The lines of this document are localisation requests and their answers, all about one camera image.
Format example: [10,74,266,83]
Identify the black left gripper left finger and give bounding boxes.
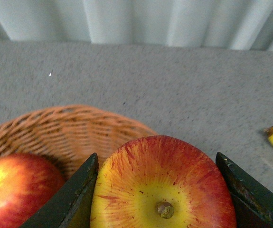
[21,153,99,228]

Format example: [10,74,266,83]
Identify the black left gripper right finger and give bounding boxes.
[216,152,273,228]

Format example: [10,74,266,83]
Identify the red apple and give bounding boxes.
[90,135,237,228]
[0,153,65,228]

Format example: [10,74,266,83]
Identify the red apple front in basket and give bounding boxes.
[0,153,65,228]

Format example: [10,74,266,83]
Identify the left brown wicker basket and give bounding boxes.
[0,104,156,179]

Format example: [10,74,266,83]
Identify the pale pleated curtain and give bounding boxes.
[0,0,273,51]

